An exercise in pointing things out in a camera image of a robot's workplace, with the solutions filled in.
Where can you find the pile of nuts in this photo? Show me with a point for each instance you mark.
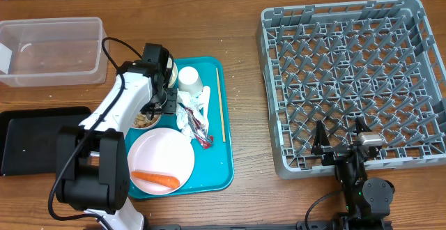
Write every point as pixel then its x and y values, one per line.
pixel 144 121

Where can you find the clear plastic bin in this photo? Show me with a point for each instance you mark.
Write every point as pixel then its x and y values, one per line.
pixel 52 52

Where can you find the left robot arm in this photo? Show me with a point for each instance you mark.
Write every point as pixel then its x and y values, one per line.
pixel 92 173

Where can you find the large pink plate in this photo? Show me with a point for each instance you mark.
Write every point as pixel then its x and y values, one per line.
pixel 161 151

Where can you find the orange carrot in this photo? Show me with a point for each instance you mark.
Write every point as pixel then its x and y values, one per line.
pixel 160 179

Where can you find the teal serving tray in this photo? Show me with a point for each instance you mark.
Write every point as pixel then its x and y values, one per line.
pixel 213 168

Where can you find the wooden chopstick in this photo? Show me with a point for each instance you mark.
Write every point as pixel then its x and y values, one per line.
pixel 220 105

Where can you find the white napkin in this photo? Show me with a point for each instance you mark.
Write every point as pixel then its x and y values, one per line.
pixel 193 103

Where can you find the pink bowl with nuts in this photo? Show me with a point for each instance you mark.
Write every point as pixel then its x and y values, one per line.
pixel 151 126

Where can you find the grey dishwasher rack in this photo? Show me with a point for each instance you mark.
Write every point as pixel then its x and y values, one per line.
pixel 336 62

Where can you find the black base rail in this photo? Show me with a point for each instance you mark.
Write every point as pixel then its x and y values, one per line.
pixel 240 227

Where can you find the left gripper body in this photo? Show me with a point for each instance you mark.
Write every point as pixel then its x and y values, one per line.
pixel 161 95

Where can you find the black waste tray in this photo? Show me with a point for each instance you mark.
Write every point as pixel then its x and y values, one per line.
pixel 28 136

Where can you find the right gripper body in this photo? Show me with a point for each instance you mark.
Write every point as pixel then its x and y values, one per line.
pixel 334 153

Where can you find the white bowl with crumbs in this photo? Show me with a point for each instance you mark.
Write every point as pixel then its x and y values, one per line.
pixel 174 73

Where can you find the white paper cup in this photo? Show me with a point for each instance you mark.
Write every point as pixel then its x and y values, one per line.
pixel 189 81

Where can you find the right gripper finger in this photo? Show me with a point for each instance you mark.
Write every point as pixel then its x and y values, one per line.
pixel 320 139
pixel 361 126

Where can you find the white plastic fork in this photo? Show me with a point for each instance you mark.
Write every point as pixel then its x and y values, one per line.
pixel 206 100

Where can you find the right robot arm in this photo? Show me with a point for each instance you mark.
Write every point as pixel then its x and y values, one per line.
pixel 367 199

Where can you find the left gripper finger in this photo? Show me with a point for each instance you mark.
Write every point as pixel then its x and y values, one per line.
pixel 171 104
pixel 154 106

